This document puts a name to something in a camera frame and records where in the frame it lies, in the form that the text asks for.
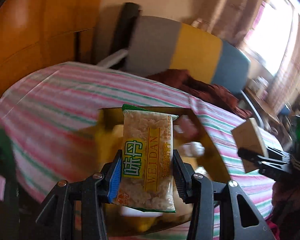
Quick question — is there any pink patterned curtain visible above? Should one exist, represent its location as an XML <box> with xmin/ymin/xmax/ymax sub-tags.
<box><xmin>266</xmin><ymin>17</ymin><xmax>300</xmax><ymax>114</ymax></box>

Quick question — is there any grey yellow blue chair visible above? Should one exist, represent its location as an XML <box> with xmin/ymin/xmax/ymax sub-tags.
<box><xmin>97</xmin><ymin>15</ymin><xmax>266</xmax><ymax>128</ymax></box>

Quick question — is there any plastic white ball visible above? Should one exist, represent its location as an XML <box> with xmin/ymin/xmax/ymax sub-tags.
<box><xmin>178</xmin><ymin>141</ymin><xmax>205</xmax><ymax>158</ymax></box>

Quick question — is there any white cardboard box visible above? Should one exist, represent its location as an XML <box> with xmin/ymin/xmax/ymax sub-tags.
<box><xmin>231</xmin><ymin>117</ymin><xmax>269</xmax><ymax>174</ymax></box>

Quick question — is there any wooden desk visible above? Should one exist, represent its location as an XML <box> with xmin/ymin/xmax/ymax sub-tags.
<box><xmin>244</xmin><ymin>87</ymin><xmax>281</xmax><ymax>126</ymax></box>

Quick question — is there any striped bed sheet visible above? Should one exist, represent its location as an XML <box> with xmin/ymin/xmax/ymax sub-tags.
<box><xmin>0</xmin><ymin>62</ymin><xmax>274</xmax><ymax>217</ymax></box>

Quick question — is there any white green scrub sponge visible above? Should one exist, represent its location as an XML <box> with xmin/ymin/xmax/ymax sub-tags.
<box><xmin>120</xmin><ymin>206</ymin><xmax>163</xmax><ymax>218</ymax></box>

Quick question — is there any wooden wardrobe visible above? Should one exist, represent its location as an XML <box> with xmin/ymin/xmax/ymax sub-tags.
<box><xmin>0</xmin><ymin>0</ymin><xmax>101</xmax><ymax>97</ymax></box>

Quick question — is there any dark red blanket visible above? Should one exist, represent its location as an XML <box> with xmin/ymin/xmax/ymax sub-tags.
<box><xmin>147</xmin><ymin>69</ymin><xmax>252</xmax><ymax>119</ymax></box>

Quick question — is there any pink hair roller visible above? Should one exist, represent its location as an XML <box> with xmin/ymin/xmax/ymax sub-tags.
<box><xmin>173</xmin><ymin>115</ymin><xmax>199</xmax><ymax>142</ymax></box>

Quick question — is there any gold metal tray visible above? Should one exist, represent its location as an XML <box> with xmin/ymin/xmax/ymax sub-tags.
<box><xmin>95</xmin><ymin>106</ymin><xmax>230</xmax><ymax>237</ymax></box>

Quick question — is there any cracker snack packet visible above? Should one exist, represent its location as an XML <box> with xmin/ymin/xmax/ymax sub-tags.
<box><xmin>115</xmin><ymin>105</ymin><xmax>177</xmax><ymax>213</ymax></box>

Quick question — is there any person right hand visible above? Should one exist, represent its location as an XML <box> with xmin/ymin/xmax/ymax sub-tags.
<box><xmin>271</xmin><ymin>181</ymin><xmax>300</xmax><ymax>215</ymax></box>

